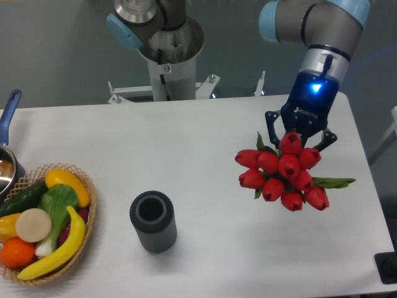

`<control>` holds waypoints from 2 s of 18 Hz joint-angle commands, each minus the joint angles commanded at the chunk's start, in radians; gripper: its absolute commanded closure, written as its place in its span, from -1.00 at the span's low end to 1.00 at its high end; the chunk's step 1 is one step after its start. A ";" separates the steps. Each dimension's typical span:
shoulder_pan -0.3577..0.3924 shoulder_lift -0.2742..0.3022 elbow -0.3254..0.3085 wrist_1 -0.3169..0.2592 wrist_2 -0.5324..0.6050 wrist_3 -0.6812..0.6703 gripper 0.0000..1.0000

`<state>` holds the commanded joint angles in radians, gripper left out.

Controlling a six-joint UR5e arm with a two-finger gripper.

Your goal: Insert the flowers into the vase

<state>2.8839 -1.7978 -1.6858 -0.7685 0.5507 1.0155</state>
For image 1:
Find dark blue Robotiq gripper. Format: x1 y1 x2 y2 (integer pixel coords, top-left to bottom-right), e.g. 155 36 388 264
264 71 338 152

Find red tulip bouquet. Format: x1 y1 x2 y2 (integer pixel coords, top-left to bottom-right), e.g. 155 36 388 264
234 131 355 212

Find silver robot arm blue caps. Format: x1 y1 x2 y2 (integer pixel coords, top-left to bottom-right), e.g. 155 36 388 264
106 1 370 150

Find dark grey ribbed vase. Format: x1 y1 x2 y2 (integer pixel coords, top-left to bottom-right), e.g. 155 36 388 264
129 191 177 253

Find black device at edge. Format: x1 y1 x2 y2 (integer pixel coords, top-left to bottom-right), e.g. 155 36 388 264
374 251 396 284

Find purple red vegetable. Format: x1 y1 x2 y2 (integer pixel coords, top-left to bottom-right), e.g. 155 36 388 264
58 207 89 246

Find green bok choy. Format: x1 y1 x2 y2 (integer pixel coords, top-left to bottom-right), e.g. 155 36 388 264
35 184 78 258

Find yellow banana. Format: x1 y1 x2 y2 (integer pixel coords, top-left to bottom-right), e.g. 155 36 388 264
17 206 86 281

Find woven wicker basket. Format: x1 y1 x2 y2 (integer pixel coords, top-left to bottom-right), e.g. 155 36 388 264
1 163 97 286

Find dark green cucumber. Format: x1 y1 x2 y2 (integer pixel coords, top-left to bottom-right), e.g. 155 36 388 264
1 181 48 217

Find beige round disc slice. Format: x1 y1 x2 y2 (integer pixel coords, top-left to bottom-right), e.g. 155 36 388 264
16 208 51 243

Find yellow bell pepper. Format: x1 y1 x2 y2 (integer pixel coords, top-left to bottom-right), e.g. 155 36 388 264
0 213 20 243

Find orange fruit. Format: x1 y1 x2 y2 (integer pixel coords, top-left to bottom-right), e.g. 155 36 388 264
1 238 35 268

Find white frame at right edge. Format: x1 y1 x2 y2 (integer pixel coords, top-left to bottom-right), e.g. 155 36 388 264
367 106 396 166

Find blue handled saucepan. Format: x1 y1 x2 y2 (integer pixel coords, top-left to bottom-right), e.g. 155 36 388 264
1 89 25 205

